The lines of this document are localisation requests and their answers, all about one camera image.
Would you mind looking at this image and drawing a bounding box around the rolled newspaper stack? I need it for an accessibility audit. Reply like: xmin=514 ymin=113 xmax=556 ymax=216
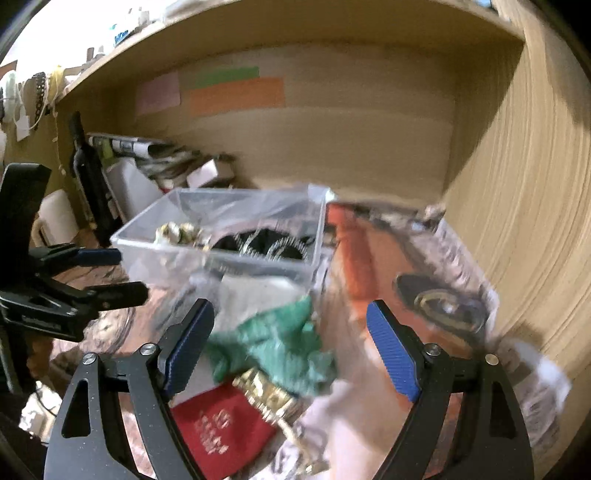
xmin=87 ymin=133 xmax=201 ymax=177

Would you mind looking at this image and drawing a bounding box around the orange paper label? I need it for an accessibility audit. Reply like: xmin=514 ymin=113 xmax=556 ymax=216
xmin=188 ymin=77 xmax=286 ymax=116

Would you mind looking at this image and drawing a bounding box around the dark glass bottle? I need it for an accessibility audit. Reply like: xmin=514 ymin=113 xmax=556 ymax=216
xmin=69 ymin=111 xmax=123 ymax=248

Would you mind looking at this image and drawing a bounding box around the black embroidered fabric item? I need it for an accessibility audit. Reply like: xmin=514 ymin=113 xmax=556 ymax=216
xmin=212 ymin=228 xmax=314 ymax=261

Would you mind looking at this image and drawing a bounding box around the green knitted cloth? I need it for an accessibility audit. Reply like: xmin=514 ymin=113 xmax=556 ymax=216
xmin=204 ymin=295 xmax=337 ymax=397

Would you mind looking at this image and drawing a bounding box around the red pouch with gold ribbon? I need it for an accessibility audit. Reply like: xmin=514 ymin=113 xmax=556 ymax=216
xmin=171 ymin=368 xmax=300 ymax=479

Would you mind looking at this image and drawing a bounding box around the clear plastic storage box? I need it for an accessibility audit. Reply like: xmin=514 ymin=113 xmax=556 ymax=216
xmin=111 ymin=184 xmax=335 ymax=288

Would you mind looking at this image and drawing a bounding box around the small white cardboard box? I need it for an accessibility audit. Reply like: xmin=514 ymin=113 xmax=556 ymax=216
xmin=186 ymin=159 xmax=235 ymax=188

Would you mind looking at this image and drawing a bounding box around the pink paper label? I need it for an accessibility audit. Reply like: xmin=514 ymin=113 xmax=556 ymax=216
xmin=135 ymin=71 xmax=181 ymax=116

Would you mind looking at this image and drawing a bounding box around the wooden shelf board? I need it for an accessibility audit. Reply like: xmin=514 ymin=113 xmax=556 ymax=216
xmin=58 ymin=1 xmax=525 ymax=101

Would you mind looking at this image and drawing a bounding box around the red book cover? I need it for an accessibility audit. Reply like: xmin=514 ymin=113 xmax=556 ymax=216
xmin=327 ymin=203 xmax=417 ymax=339

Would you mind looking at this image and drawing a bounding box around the green paper label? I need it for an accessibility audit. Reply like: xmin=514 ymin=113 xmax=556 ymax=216
xmin=191 ymin=66 xmax=259 ymax=89

